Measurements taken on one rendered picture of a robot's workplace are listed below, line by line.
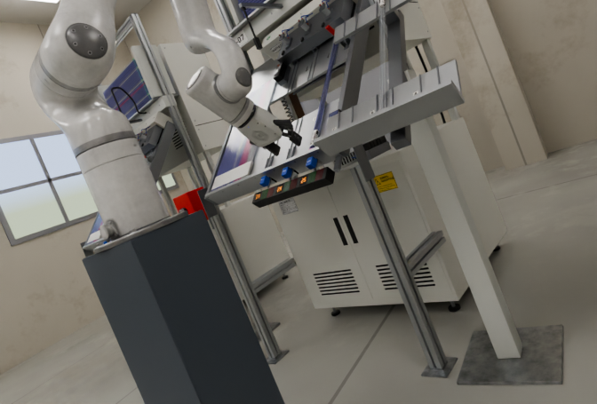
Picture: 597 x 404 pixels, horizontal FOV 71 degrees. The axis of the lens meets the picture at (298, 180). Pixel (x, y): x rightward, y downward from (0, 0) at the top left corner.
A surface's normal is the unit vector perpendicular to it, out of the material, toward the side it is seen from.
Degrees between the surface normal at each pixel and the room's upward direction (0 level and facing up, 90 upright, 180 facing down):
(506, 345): 90
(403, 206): 90
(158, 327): 90
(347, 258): 90
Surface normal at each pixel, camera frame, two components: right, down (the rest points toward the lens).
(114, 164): 0.39, -0.11
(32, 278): 0.77, -0.29
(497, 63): -0.51, 0.25
